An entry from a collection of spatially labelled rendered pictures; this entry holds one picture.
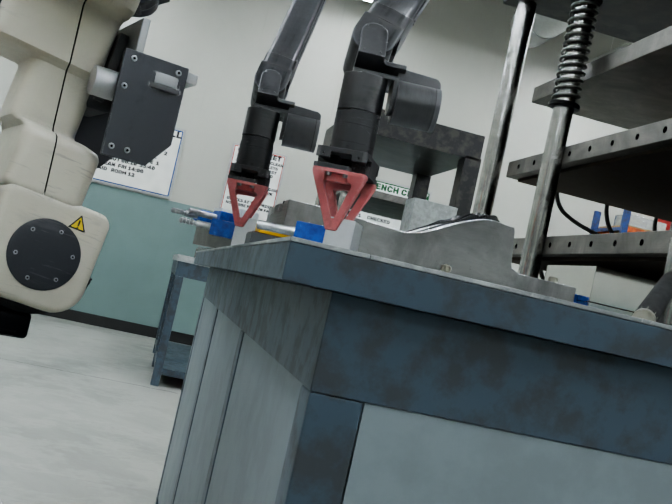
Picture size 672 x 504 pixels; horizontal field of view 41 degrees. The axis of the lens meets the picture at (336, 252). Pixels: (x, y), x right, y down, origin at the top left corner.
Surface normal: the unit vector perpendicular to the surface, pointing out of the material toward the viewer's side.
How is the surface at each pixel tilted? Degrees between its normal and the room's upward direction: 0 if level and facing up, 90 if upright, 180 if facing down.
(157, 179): 90
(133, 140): 90
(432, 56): 90
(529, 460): 90
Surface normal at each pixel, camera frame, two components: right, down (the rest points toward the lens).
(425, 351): 0.19, 0.00
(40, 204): 0.50, 0.07
